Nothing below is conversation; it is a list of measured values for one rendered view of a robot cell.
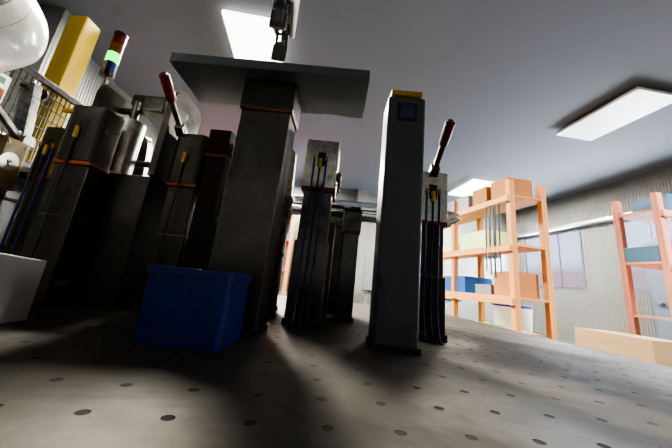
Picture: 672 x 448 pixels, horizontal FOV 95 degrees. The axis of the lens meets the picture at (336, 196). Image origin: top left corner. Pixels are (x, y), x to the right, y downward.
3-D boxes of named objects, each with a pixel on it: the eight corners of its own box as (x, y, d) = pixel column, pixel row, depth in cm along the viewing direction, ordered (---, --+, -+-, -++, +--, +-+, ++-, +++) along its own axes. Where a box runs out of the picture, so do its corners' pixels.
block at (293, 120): (267, 330, 54) (301, 105, 66) (256, 338, 46) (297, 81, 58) (211, 323, 54) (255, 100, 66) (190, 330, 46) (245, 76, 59)
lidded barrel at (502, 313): (545, 358, 484) (542, 307, 505) (506, 354, 482) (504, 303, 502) (520, 350, 544) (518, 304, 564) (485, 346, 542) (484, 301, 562)
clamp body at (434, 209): (434, 337, 70) (436, 185, 80) (453, 348, 58) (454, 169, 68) (402, 334, 70) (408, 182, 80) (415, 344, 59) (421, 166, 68)
